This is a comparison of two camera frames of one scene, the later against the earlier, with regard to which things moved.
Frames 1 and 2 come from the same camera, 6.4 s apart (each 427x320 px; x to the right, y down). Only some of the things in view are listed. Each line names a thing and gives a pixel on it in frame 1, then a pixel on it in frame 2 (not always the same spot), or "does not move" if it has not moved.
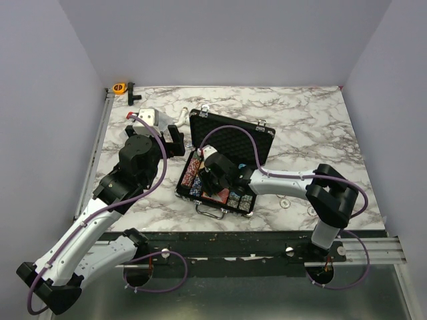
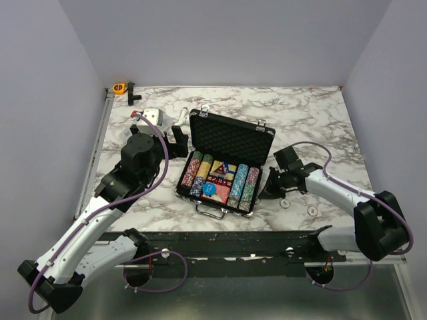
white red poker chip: (311, 211) does not move
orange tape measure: (119, 88) does not move
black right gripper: (205, 177) → (270, 191)
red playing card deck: (222, 196) does not move
